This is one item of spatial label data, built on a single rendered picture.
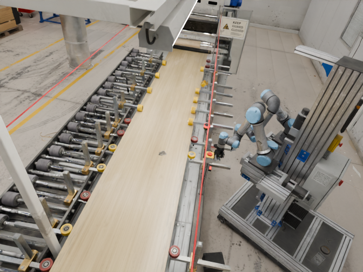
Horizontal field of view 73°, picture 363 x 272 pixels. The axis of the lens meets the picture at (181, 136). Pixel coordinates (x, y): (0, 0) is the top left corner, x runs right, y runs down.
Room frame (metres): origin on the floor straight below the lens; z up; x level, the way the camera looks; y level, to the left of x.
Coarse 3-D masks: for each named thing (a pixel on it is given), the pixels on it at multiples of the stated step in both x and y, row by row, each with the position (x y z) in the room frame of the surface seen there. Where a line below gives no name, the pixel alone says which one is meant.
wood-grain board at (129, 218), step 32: (192, 64) 4.02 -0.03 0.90; (160, 96) 2.85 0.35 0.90; (192, 96) 2.95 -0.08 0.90; (128, 128) 2.08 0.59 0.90; (160, 128) 2.15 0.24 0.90; (192, 128) 2.23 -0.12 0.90; (128, 160) 1.60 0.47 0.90; (160, 160) 1.66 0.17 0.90; (96, 192) 1.20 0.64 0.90; (128, 192) 1.24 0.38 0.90; (160, 192) 1.28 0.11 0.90; (96, 224) 0.92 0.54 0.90; (128, 224) 0.96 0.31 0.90; (160, 224) 0.99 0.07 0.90; (64, 256) 0.67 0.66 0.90; (96, 256) 0.70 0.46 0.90; (128, 256) 0.72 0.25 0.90; (160, 256) 0.75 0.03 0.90
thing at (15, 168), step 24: (0, 0) 0.70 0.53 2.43; (24, 0) 0.70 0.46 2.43; (48, 0) 0.69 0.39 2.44; (72, 0) 0.69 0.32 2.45; (96, 0) 0.68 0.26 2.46; (120, 0) 0.72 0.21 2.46; (144, 0) 0.75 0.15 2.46; (168, 0) 0.81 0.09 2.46; (0, 120) 0.75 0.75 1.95; (0, 144) 0.72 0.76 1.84; (24, 168) 0.76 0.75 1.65; (24, 192) 0.72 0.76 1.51; (48, 240) 0.72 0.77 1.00
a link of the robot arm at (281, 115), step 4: (264, 92) 2.11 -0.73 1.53; (268, 92) 2.08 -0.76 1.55; (272, 92) 2.09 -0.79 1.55; (260, 96) 2.12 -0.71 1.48; (264, 96) 2.07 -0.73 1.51; (268, 96) 2.04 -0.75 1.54; (272, 96) 2.02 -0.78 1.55; (264, 100) 2.05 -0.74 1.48; (280, 108) 2.12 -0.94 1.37; (280, 112) 2.12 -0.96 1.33; (284, 112) 2.16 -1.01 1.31; (280, 116) 2.13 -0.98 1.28; (284, 116) 2.14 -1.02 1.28; (288, 116) 2.17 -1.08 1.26; (280, 120) 2.14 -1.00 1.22; (284, 120) 2.13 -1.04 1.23
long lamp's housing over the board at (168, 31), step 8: (184, 0) 1.24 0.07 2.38; (192, 0) 1.38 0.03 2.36; (176, 8) 1.07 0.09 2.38; (184, 8) 1.13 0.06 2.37; (192, 8) 1.34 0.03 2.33; (152, 16) 0.91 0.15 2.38; (168, 16) 0.94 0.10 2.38; (176, 16) 0.96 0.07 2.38; (184, 16) 1.08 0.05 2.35; (152, 24) 0.82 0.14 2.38; (160, 24) 0.83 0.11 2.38; (168, 24) 0.84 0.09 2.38; (176, 24) 0.91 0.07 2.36; (144, 32) 0.82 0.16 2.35; (152, 32) 0.82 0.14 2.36; (160, 32) 0.81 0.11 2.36; (168, 32) 0.81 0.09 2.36; (176, 32) 0.87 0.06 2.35; (144, 40) 0.82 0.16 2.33; (160, 40) 0.81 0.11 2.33; (168, 40) 0.81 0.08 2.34; (152, 48) 0.82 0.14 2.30; (160, 48) 0.81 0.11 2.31; (168, 48) 0.81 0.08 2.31
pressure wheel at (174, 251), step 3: (171, 246) 0.83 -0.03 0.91; (174, 246) 0.83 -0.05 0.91; (177, 246) 0.83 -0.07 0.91; (171, 249) 0.81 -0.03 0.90; (174, 249) 0.81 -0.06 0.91; (177, 249) 0.81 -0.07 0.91; (171, 252) 0.79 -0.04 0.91; (174, 252) 0.79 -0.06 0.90; (177, 252) 0.79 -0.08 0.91; (171, 255) 0.77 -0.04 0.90; (174, 255) 0.77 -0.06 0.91; (177, 255) 0.77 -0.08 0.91; (174, 258) 0.76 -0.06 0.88
